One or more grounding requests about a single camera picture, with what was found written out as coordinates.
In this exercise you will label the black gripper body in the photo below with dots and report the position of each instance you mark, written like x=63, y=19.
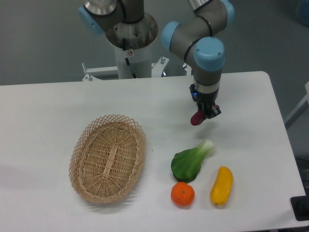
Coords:
x=203, y=100

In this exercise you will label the purple sweet potato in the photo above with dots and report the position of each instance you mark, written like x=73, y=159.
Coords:
x=197, y=118

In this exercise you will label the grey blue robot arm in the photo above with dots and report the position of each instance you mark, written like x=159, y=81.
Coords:
x=194, y=42

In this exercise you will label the green bok choy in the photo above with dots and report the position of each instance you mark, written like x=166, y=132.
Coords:
x=186, y=164

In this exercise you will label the yellow mango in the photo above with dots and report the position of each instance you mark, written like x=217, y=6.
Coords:
x=222, y=186

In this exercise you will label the orange tangerine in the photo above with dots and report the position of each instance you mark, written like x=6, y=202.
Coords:
x=182, y=194

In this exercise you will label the white furniture leg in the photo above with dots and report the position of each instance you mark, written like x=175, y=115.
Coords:
x=298, y=110

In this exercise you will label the woven wicker basket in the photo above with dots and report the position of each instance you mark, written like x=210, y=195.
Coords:
x=108, y=159

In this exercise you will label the black device at edge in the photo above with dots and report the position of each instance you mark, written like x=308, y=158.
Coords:
x=300, y=206

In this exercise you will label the white metal base frame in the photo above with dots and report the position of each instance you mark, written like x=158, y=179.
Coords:
x=125, y=71

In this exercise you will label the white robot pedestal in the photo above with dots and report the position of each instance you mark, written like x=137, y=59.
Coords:
x=132, y=43

